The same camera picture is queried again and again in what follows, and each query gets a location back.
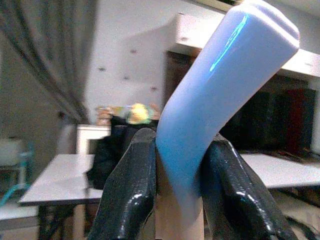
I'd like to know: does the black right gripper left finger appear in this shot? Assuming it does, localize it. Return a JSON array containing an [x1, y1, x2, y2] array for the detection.
[[87, 127, 157, 240]]

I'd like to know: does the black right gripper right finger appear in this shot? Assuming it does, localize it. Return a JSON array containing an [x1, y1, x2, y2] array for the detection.
[[201, 133, 298, 240]]

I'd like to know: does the blue plastic broom handle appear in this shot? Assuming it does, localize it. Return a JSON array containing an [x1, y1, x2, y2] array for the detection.
[[155, 0, 301, 240]]

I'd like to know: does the black bag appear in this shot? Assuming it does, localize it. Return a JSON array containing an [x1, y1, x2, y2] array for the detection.
[[86, 116, 143, 191]]

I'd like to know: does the white cabinet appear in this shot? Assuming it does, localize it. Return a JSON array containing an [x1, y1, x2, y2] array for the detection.
[[76, 124, 112, 156]]

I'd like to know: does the white table with black legs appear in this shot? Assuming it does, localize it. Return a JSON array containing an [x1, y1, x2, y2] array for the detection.
[[18, 152, 320, 240]]

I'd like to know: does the yellow green toy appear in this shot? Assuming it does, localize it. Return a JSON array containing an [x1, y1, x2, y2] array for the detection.
[[124, 102, 153, 125]]

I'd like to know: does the grey curtain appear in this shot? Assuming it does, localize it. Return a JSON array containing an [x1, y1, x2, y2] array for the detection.
[[0, 0, 99, 125]]

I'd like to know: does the teal frame chair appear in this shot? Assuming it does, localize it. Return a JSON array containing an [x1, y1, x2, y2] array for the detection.
[[0, 137, 36, 208]]

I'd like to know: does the white wall shelf unit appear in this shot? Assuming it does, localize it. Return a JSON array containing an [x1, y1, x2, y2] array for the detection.
[[84, 11, 320, 126]]

